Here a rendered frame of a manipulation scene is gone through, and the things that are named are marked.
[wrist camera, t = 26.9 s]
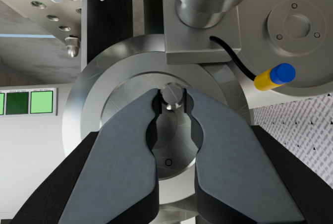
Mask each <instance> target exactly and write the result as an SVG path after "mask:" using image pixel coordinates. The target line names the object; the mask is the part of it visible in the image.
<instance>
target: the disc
mask: <svg viewBox="0 0 333 224"><path fill-rule="evenodd" d="M150 51H162V52H165V37H164V34H148V35H141V36H136V37H132V38H129V39H126V40H123V41H121V42H118V43H116V44H114V45H112V46H110V47H109V48H107V49H105V50H104V51H103V52H101V53H100V54H99V55H97V56H96V57H95V58H94V59H93V60H92V61H91V62H90V63H89V64H88V65H87V66H86V67H85V68H84V69H83V71H82V72H81V73H80V75H79V76H78V78H77V79H76V81H75V83H74V84H73V86H72V88H71V91H70V93H69V95H68V98H67V101H66V104H65V108H64V113H63V120H62V140H63V147H64V152H65V156H66V157H67V156H68V155H69V154H70V153H71V152H72V151H73V150H74V149H75V148H76V147H77V145H78V144H79V143H80V142H81V137H80V119H81V113H82V109H83V105H84V102H85V100H86V97H87V95H88V93H89V91H90V89H91V88H92V86H93V85H94V83H95V82H96V80H97V79H98V78H99V77H100V76H101V75H102V74H103V73H104V72H105V71H106V70H107V69H108V68H109V67H111V66H112V65H113V64H115V63H116V62H118V61H120V60H122V59H124V58H126V57H128V56H131V55H134V54H138V53H142V52H150ZM198 64H199V65H201V66H202V67H203V68H205V69H206V70H207V71H208V72H209V73H210V74H211V75H212V76H213V77H214V79H215V80H216V81H217V83H218V84H219V86H220V87H221V89H222V91H223V93H224V95H225V97H226V99H227V102H228V105H229V107H230V108H231V109H233V110H234V111H236V112H237V113H238V114H240V115H241V116H242V117H243V118H245V119H246V120H247V121H248V122H249V123H250V124H251V117H250V111H249V107H248V103H247V100H246V97H245V94H244V92H243V89H242V87H241V85H240V83H239V81H238V80H237V78H236V77H235V75H234V74H233V72H232V71H231V70H230V68H229V67H228V66H227V65H226V64H225V63H224V62H209V63H198ZM197 215H199V213H198V211H197V208H196V199H195V193H194V194H193V195H191V196H189V197H187V198H184V199H182V200H179V201H176V202H172V203H167V204H160V206H159V212H158V215H157V216H156V218H155V219H154V220H153V221H151V222H150V223H149V224H173V223H178V222H182V221H185V220H188V219H190V218H193V217H195V216H197Z"/></svg>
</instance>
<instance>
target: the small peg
mask: <svg viewBox="0 0 333 224"><path fill-rule="evenodd" d="M160 98H161V101H162V103H163V105H164V107H165V108H167V109H168V110H176V109H178V108H179V107H180V106H181V104H182V103H183V101H184V99H185V91H184V89H183V87H182V86H181V85H180V84H178V83H175V82H170V83H167V84H165V85H164V86H163V87H162V89H161V91H160Z"/></svg>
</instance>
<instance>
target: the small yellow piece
mask: <svg viewBox="0 0 333 224"><path fill-rule="evenodd" d="M209 38H210V40H211V41H212V42H215V43H217V44H219V45H220V46H221V47H222V48H223V49H225V51H226V52H227V53H228V54H229V55H230V57H231V58H232V60H233V61H234V62H235V64H236V65H237V66H238V68H239V69H240V70H241V71H242V72H243V73H244V74H245V75H246V76H247V77H248V78H249V79H251V80H252V81H253V82H254V86H255V87H256V89H258V90H259V91H267V90H270V89H273V88H276V87H279V86H281V85H283V84H285V83H288V82H290V81H292V80H293V79H294V78H295V69H294V67H293V66H292V65H290V64H288V63H282V64H279V65H278V66H275V67H272V68H270V69H268V70H267V71H265V72H263V73H261V74H259V75H257V76H256V75H254V74H253V73H252V72H251V71H250V70H249V69H248V68H247V67H246V66H245V65H244V64H243V63H242V62H241V60H240V59H239V58H238V56H237V55H236V54H235V52H234V51H233V50H232V48H231V47H230V46H229V45H228V44H227V43H226V42H224V41H223V40H222V39H220V38H218V37H216V36H210V37H209Z"/></svg>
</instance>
